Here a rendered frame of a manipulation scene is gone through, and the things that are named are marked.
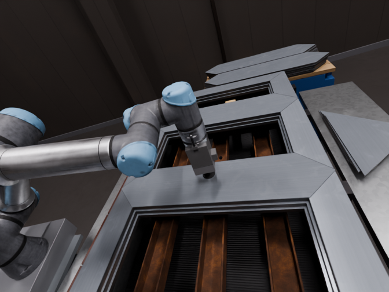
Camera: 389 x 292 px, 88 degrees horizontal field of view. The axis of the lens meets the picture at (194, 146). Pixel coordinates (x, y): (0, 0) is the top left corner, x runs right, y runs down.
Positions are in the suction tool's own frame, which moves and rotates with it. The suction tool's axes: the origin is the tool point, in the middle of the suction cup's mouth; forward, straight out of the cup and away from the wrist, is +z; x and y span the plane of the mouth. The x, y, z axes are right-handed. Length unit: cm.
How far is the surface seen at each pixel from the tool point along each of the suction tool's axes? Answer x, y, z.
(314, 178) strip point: -30.3, -7.3, 3.5
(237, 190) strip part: -8.1, -6.4, 3.4
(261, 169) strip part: -17.2, 0.4, 3.5
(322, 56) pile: -72, 78, 5
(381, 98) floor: -160, 139, 90
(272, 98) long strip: -33, 44, 3
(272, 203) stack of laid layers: -17.0, -11.7, 5.0
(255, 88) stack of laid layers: -30, 65, 6
